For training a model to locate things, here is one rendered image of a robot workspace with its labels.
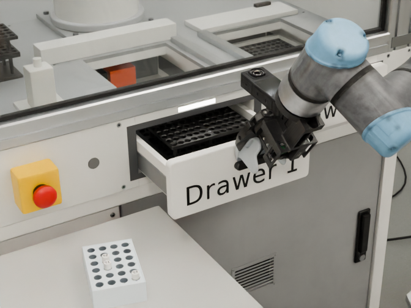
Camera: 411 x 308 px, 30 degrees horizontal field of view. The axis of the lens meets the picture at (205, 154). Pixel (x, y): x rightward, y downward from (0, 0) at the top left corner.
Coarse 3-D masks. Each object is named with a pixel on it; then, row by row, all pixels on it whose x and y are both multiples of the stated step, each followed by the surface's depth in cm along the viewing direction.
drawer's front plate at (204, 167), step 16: (224, 144) 131; (176, 160) 127; (192, 160) 128; (208, 160) 129; (224, 160) 131; (272, 160) 137; (288, 160) 139; (304, 160) 141; (176, 176) 127; (192, 176) 129; (208, 176) 131; (224, 176) 133; (272, 176) 139; (288, 176) 141; (304, 176) 143; (176, 192) 129; (192, 192) 130; (240, 192) 136; (176, 208) 130; (192, 208) 132
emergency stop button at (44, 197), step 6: (42, 186) 126; (48, 186) 127; (36, 192) 126; (42, 192) 126; (48, 192) 126; (54, 192) 127; (36, 198) 126; (42, 198) 126; (48, 198) 127; (54, 198) 127; (36, 204) 126; (42, 204) 127; (48, 204) 127
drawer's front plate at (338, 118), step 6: (372, 66) 162; (378, 66) 162; (384, 66) 163; (384, 72) 164; (324, 114) 160; (330, 114) 161; (336, 114) 161; (324, 120) 160; (330, 120) 161; (336, 120) 162; (342, 120) 163; (324, 126) 161
